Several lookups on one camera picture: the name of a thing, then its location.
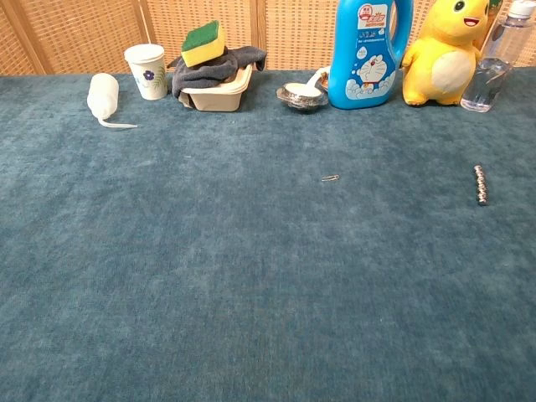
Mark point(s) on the yellow plush duck toy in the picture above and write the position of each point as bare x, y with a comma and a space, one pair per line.
444, 67

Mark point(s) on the white squeeze wash bottle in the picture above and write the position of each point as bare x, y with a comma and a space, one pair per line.
102, 94

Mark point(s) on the blue pump detergent bottle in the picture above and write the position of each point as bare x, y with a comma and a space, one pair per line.
368, 75

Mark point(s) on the teal table cloth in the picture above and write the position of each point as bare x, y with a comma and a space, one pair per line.
209, 272

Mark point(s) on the yellow green scrub sponge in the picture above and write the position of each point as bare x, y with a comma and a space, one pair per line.
203, 48

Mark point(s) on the string of metal beads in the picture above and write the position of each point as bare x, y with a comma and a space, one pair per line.
481, 186

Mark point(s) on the white plastic spoon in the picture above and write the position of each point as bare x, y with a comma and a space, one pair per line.
315, 77

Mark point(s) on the woven bamboo folding screen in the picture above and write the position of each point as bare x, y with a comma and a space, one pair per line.
84, 25

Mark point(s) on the dark gray cloth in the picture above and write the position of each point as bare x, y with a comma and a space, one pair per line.
201, 75

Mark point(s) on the beige plastic food container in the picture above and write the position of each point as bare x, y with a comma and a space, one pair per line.
218, 98

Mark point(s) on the small metal paper clip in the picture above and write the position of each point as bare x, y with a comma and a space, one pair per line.
331, 178

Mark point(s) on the small glass bowl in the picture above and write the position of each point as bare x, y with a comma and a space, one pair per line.
299, 100

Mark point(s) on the white floral paper cup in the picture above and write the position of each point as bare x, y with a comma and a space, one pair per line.
146, 75

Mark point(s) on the clear plastic water bottle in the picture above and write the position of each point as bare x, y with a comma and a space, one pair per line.
486, 84

